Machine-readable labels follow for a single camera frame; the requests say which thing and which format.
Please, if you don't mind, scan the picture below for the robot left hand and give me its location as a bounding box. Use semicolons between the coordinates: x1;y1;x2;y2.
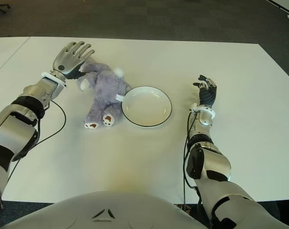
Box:
52;41;96;81

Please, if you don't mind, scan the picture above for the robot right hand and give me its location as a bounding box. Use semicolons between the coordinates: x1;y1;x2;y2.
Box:
193;74;218;107

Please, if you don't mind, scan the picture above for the purple plush doll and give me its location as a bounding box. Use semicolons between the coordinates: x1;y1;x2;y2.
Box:
75;61;132;131

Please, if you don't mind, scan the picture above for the white plate black rim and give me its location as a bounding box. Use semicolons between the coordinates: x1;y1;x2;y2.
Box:
121;85;173;128

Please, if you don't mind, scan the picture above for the black office chair base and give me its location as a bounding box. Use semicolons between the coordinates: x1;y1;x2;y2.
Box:
0;1;11;15

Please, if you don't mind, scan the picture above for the white board edge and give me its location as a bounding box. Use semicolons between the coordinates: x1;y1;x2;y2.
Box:
266;0;289;12

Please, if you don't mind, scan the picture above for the silver robot torso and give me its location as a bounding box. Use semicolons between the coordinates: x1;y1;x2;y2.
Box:
6;190;212;229

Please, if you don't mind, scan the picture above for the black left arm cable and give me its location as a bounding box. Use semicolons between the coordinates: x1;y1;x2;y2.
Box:
6;100;67;182

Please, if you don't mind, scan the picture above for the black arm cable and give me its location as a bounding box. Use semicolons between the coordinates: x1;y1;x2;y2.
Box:
182;111;207;215
6;100;67;182

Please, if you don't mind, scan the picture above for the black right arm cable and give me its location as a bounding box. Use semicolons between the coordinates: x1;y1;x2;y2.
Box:
182;111;207;215

